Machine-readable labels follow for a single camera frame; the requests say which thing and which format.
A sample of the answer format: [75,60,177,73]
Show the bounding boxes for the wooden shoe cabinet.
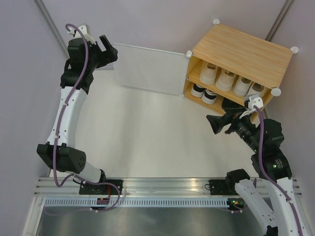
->
[184,19,299,114]

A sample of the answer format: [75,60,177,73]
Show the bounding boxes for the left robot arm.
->
[36,35,118,195]

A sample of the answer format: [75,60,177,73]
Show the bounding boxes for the black canvas sneaker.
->
[221,98,246,115]

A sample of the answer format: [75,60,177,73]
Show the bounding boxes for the white translucent cabinet door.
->
[114,43,192,95]

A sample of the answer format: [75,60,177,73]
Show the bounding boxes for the black and white sneaker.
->
[201,89,218,105]

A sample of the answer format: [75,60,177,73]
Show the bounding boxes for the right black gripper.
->
[206,106,263,152]

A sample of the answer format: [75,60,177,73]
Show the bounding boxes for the beige lace sneaker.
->
[200,61,218,85]

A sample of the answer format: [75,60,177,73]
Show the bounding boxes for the aluminium rail with cable duct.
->
[34,177,303,209]

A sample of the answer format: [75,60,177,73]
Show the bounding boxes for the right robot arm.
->
[206,109,310,236]

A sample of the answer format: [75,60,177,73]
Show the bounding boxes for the white leather sneaker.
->
[233,76,252,97]
[247,83,268,98]

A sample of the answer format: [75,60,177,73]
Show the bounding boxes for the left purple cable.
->
[44,23,123,217]

